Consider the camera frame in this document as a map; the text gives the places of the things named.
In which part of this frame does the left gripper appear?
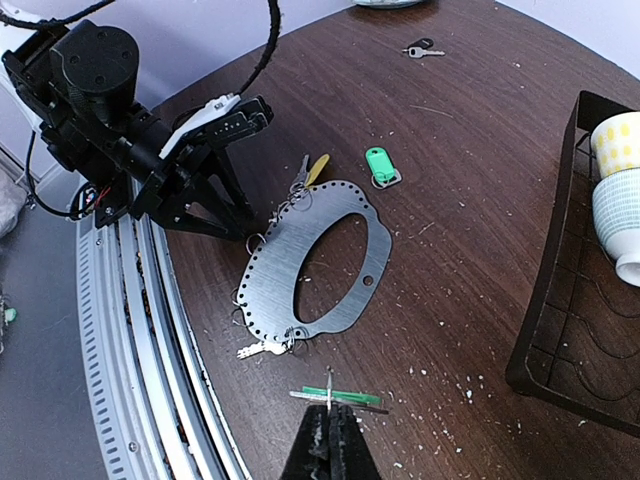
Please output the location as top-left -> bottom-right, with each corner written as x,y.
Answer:
130,146 -> 254,241

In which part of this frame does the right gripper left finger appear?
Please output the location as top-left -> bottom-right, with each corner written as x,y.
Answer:
280,405 -> 330,480

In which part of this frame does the aluminium rail frame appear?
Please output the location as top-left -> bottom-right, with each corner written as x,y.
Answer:
74,174 -> 251,480

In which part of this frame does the black key holder strap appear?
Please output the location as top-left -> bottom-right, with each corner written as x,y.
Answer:
232,179 -> 394,359

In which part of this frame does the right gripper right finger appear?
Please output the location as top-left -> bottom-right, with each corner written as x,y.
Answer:
329,404 -> 381,480

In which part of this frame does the pale green plate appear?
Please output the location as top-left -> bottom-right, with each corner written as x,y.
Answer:
352,0 -> 421,9

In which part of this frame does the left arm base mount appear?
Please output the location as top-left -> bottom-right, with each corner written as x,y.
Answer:
24,130 -> 132,228

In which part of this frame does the black wire dish rack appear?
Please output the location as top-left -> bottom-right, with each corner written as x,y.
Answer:
505,90 -> 639,436

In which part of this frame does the grey striped bowl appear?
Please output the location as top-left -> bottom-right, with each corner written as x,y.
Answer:
592,168 -> 639,287

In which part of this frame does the black tagged silver key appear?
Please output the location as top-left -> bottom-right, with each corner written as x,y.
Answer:
402,38 -> 446,59

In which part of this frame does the white bag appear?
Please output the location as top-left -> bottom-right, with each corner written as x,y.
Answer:
0,170 -> 27,237

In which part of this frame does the yellow dotted bowl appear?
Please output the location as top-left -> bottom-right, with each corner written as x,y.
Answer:
590,111 -> 640,179

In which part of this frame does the yellow tagged key bunch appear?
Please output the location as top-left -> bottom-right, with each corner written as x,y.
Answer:
289,153 -> 330,200

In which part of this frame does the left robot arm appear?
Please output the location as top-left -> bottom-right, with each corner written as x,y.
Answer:
1,20 -> 271,240

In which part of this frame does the green tagged key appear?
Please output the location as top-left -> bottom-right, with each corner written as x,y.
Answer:
365,147 -> 402,189
289,386 -> 389,415

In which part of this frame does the black braided cable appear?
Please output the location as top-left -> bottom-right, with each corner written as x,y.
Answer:
0,0 -> 282,109

